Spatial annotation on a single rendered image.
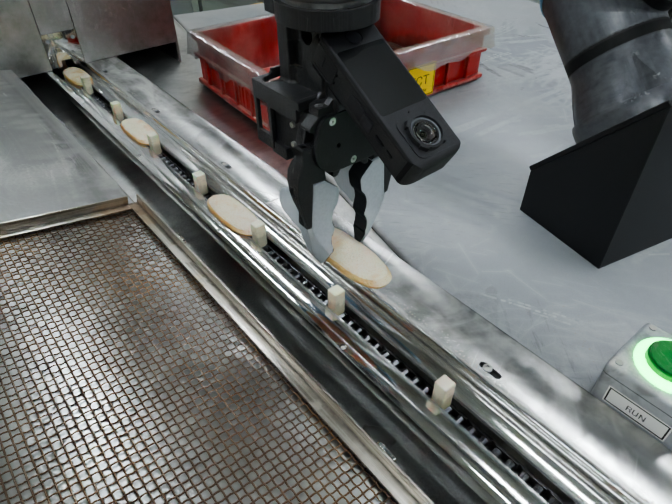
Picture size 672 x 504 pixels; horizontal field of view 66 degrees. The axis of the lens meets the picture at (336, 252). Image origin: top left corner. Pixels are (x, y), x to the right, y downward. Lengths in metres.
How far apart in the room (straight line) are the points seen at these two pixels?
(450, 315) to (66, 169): 0.49
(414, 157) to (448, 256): 0.32
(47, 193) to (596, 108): 0.63
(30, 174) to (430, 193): 0.51
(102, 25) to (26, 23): 0.13
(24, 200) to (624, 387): 0.61
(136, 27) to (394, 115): 0.88
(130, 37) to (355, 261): 0.83
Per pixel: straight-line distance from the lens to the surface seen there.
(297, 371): 0.42
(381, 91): 0.35
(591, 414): 0.47
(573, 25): 0.70
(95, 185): 0.68
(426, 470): 0.46
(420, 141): 0.33
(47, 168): 0.73
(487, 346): 0.49
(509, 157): 0.85
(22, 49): 1.12
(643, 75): 0.67
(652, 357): 0.47
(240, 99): 0.95
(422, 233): 0.66
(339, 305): 0.51
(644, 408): 0.48
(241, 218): 0.62
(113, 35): 1.16
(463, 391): 0.47
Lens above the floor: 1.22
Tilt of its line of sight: 40 degrees down
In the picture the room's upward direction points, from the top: straight up
